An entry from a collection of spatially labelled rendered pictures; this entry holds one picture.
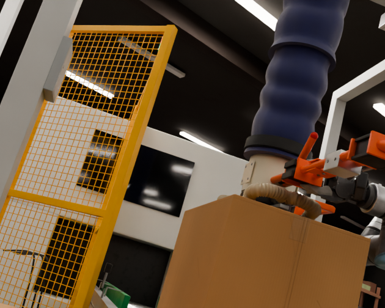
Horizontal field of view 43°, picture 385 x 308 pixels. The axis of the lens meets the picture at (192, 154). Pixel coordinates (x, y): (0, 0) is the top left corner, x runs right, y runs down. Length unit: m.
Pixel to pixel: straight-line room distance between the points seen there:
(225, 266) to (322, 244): 0.27
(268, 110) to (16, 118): 1.34
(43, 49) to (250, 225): 1.68
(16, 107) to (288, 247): 1.64
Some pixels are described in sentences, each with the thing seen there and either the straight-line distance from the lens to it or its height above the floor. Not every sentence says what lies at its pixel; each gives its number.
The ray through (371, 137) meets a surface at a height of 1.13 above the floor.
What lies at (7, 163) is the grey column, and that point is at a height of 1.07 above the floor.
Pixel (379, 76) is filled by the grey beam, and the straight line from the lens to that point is 5.01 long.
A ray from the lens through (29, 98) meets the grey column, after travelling 2.56.
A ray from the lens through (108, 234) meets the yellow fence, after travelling 2.52.
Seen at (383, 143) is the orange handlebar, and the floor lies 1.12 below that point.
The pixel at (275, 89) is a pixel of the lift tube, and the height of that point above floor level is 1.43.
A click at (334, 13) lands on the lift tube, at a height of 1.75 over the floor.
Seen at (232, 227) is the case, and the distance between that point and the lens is 1.26.
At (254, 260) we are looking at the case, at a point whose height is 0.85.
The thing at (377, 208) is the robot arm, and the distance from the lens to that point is 1.48.
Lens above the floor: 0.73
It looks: 15 degrees up
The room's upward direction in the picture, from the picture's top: 16 degrees clockwise
